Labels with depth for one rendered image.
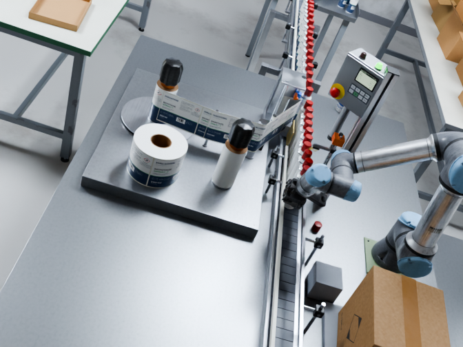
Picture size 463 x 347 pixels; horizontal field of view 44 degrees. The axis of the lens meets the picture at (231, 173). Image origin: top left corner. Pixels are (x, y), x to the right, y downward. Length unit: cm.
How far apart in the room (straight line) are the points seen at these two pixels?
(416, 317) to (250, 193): 81
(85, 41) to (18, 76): 116
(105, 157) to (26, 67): 206
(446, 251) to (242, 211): 94
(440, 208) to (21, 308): 134
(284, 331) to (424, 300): 44
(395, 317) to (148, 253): 82
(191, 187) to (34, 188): 131
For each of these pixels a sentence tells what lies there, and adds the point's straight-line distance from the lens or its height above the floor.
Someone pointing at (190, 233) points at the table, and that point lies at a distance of 207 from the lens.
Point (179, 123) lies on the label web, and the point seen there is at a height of 94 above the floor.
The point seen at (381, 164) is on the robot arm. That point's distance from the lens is 201.
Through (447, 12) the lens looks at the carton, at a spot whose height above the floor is 93.
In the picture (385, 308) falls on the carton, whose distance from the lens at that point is 177.
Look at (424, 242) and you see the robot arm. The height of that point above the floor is 111.
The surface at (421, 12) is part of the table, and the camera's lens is 514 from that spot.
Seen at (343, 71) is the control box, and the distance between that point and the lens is 214.
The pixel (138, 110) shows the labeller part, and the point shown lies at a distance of 243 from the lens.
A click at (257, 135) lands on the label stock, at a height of 101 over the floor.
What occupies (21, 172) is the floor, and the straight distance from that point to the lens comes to 336.
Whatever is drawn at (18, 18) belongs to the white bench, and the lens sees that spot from 308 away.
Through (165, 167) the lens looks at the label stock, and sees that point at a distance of 205.
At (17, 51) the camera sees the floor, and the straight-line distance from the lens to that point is 431.
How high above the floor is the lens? 232
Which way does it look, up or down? 39 degrees down
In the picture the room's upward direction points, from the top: 22 degrees clockwise
